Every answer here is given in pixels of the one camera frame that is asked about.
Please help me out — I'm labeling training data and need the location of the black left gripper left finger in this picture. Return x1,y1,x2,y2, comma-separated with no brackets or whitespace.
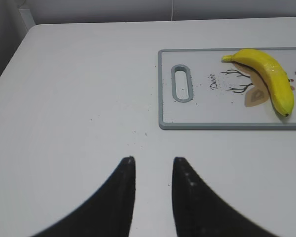
35,157,136,237

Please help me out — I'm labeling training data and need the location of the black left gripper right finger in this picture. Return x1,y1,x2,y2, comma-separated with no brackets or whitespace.
172,157,274,237

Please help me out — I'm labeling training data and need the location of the yellow plastic banana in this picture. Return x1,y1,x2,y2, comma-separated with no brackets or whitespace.
222,48,295,117

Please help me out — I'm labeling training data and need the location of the white grey-rimmed cutting board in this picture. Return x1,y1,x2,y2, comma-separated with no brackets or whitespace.
158,47,296,130

